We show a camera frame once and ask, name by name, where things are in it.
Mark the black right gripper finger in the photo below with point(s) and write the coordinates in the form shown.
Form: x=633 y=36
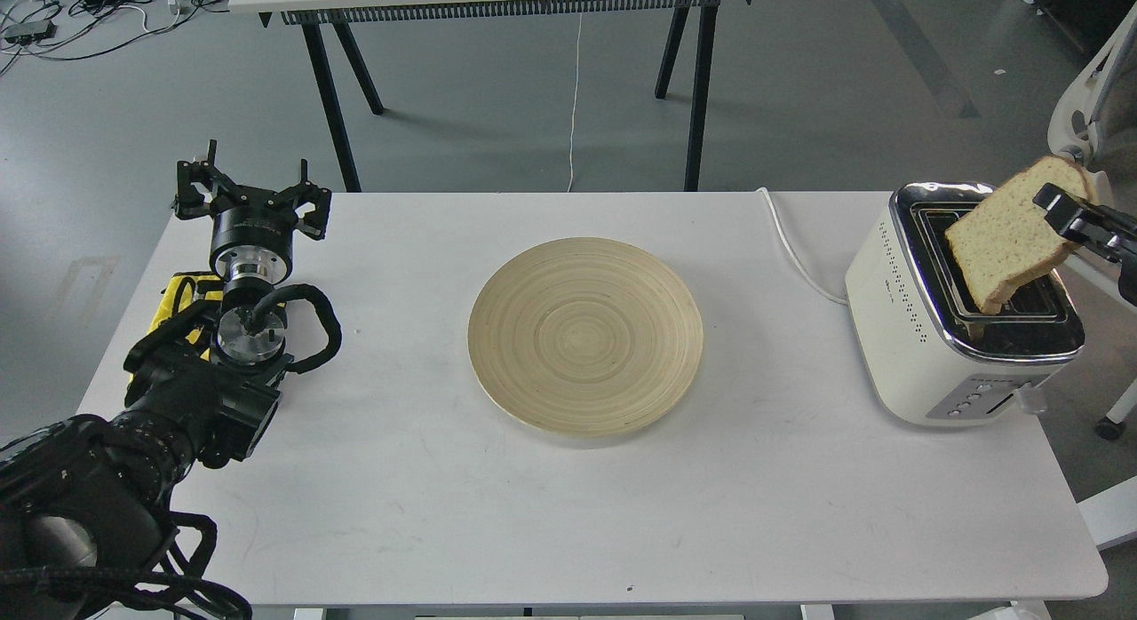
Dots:
x=1111 y=234

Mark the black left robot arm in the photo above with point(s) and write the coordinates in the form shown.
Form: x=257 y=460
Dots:
x=87 y=515

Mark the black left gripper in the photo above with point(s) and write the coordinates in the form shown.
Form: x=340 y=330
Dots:
x=252 y=229

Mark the yellow and black object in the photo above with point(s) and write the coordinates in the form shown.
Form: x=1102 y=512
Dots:
x=203 y=322

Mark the round wooden plate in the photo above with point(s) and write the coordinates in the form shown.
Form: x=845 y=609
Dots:
x=589 y=337

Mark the slice of brown bread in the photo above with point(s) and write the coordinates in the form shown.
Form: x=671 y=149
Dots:
x=1005 y=242

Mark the white background table black legs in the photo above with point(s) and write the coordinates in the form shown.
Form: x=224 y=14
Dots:
x=311 y=16

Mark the white office chair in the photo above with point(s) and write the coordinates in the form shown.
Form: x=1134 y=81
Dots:
x=1093 y=121

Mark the cream and chrome toaster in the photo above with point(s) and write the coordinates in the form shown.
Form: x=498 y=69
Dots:
x=933 y=358

